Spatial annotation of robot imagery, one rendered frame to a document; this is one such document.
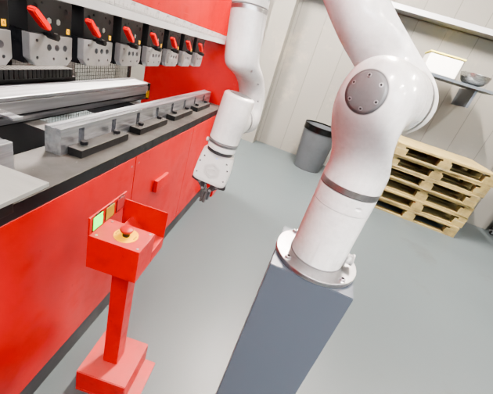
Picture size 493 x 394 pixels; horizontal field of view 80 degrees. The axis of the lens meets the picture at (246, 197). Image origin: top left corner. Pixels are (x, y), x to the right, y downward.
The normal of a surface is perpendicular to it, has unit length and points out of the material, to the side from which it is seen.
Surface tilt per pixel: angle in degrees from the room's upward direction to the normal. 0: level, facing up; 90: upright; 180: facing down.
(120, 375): 0
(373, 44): 122
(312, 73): 90
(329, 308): 90
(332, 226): 90
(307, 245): 90
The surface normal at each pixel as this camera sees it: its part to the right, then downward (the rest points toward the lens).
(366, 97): -0.69, 0.25
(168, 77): -0.18, 0.40
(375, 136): -0.51, 0.76
